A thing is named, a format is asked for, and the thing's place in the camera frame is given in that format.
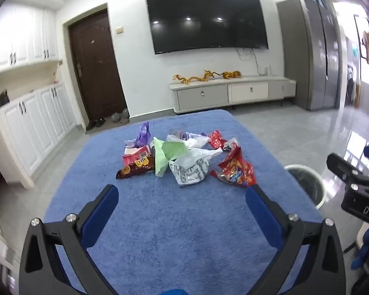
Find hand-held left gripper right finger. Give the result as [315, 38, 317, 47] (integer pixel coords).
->
[245, 184, 348, 295]

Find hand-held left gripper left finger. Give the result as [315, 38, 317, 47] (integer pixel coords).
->
[18, 184, 120, 295]

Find white rimmed dustbin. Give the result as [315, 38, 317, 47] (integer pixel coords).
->
[284, 164, 326, 210]

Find large red snack bag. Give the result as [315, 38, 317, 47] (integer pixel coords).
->
[209, 147, 257, 188]

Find small red wrapper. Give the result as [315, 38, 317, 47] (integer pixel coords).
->
[209, 130, 229, 152]

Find clear plastic bag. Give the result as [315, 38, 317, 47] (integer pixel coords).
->
[166, 133, 210, 151]

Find person's right hand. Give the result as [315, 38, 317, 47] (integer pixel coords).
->
[351, 226, 369, 270]

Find beige chair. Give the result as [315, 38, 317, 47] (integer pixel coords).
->
[341, 223, 369, 254]

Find brown snack bag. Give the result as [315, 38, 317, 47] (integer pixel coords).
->
[116, 155, 156, 180]

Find pink snack packet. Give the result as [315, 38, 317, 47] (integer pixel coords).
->
[122, 145, 151, 167]

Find blue fluffy blanket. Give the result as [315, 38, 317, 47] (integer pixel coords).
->
[43, 109, 325, 295]

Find white and red wrapper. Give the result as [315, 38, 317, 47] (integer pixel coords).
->
[223, 137, 240, 153]

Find white printed bag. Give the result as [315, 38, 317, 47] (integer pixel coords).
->
[168, 147, 224, 187]

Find black shoes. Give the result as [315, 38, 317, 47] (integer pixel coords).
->
[85, 117, 107, 131]

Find light green bag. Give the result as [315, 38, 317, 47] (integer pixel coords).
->
[152, 136, 188, 177]

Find silver refrigerator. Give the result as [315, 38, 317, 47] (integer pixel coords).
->
[301, 0, 342, 111]

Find clear purple wrapper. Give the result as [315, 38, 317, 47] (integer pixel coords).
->
[169, 129, 200, 141]

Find white lower cabinets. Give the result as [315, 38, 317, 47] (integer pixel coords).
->
[0, 83, 78, 179]

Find white cabinets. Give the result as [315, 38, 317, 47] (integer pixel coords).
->
[0, 3, 61, 75]
[0, 83, 78, 179]

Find grey tall cabinet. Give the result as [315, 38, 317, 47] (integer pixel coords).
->
[276, 0, 315, 110]

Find grey and cream television stand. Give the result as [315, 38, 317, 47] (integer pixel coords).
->
[169, 76, 297, 113]

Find dark brown door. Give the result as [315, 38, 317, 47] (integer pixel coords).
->
[68, 9, 128, 127]

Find small gold dragon ornament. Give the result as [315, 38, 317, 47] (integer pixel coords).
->
[203, 69, 222, 82]

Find long gold dragon ornament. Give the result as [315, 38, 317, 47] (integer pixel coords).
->
[172, 74, 205, 84]

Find white upper cabinets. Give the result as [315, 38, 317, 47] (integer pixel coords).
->
[0, 3, 61, 75]

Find white wall cable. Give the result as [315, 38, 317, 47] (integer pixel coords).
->
[237, 47, 266, 76]

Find black wall television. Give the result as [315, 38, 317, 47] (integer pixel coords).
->
[145, 0, 270, 55]

